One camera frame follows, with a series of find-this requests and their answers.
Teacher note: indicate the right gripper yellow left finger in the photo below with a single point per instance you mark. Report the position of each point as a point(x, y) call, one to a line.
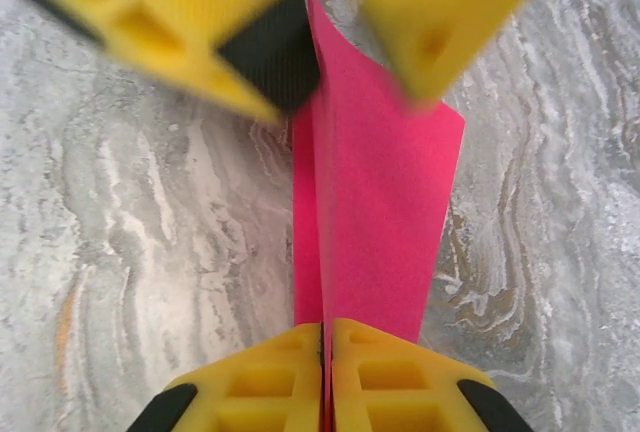
point(260, 392)

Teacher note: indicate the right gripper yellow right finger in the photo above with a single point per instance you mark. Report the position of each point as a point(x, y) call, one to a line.
point(400, 392)

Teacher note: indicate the pink square paper sheet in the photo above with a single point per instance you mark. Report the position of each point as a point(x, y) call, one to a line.
point(380, 202)

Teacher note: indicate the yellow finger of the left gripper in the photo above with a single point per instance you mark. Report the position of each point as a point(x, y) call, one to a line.
point(440, 12)
point(175, 2)

